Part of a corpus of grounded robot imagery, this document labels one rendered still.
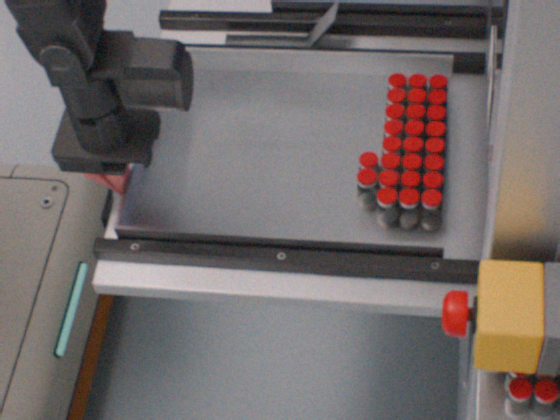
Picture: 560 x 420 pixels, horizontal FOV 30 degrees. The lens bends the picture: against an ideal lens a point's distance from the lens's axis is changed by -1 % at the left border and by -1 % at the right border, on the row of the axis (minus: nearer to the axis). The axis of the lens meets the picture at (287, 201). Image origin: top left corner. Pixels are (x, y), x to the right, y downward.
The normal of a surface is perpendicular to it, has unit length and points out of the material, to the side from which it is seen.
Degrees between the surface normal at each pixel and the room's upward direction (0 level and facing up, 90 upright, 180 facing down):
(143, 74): 93
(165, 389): 0
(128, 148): 2
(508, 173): 90
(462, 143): 0
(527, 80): 90
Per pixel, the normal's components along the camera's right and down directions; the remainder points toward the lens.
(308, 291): -0.09, -0.58
